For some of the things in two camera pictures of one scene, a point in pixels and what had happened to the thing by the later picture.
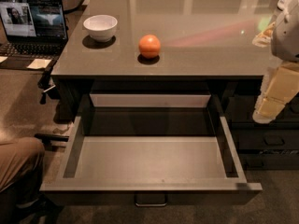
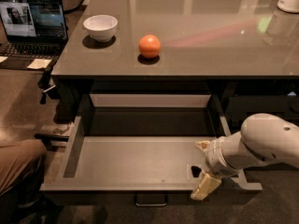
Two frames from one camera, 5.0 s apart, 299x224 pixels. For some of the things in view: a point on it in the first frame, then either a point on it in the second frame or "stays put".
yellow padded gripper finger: [263, 38] -> [203, 145]
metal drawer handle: [151, 204] stays put
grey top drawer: [122, 144] stays put
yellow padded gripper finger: [279, 85] -> [207, 184]
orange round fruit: [149, 46] stays put
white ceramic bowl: [101, 28] stays put
